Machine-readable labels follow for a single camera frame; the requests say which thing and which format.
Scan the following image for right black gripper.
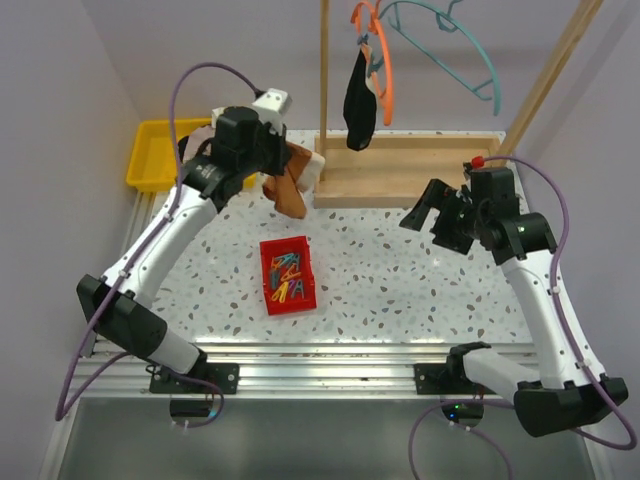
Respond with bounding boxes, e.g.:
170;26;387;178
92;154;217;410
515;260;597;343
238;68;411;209
400;178;488;255

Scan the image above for brown orange underwear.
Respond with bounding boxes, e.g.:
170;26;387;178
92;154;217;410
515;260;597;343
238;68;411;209
262;142;325;219

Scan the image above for black underwear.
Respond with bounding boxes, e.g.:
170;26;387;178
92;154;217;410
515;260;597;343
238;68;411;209
343;43;378;151

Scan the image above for yellow clothespin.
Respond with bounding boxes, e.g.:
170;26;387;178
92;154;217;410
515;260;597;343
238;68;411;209
271;283;288;303

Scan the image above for orange plastic hanger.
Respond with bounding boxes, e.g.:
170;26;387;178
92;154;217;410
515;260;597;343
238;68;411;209
350;1;394;126

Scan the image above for teal plastic hanger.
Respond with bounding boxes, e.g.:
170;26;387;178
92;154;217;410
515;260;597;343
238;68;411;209
377;0;502;117

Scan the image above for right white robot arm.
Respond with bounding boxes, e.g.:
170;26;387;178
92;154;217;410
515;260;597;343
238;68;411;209
400;164;629;437

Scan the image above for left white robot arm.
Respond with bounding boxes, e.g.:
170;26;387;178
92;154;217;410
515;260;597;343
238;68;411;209
77;104;290;393

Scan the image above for wooden rack base tray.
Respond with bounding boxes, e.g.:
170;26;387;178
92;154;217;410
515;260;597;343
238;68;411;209
313;131;504;208

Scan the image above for pale green cloth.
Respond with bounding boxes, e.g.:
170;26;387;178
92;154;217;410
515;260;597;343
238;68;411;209
211;107;225;128

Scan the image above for red plastic bin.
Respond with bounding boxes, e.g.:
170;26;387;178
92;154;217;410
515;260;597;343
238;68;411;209
260;236;317;316

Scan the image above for yellow plastic tray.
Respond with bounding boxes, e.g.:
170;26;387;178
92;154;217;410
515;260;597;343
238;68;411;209
125;118;216;193

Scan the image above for orange clothespin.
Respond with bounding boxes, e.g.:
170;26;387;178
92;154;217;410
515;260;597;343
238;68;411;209
280;265;301;282

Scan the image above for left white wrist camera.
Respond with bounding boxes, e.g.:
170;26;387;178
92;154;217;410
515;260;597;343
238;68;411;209
251;88;292;136

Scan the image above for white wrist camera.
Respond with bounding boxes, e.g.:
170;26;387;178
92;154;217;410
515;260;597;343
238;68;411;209
251;88;292;136
463;156;485;173

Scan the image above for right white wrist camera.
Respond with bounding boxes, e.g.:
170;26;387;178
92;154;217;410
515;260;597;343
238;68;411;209
463;156;485;173

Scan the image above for left wooden rack post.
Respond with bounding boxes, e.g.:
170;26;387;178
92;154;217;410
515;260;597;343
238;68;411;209
318;0;330;157

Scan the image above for wooden rack post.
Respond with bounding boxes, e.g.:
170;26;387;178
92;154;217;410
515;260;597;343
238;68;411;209
318;0;330;157
497;0;603;155

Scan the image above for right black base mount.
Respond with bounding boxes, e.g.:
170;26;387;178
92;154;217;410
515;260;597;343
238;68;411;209
413;363;487;396

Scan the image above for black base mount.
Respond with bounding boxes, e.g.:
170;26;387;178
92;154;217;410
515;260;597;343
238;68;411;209
413;363;487;396
145;362;240;395

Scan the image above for aluminium rail frame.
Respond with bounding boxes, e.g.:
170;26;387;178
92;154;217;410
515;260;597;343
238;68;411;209
62;189;556;401

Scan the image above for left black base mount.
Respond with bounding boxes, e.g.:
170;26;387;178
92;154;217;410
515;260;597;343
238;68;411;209
145;362;240;395

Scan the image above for right wooden rack post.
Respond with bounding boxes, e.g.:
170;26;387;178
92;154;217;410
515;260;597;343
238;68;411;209
497;0;603;155

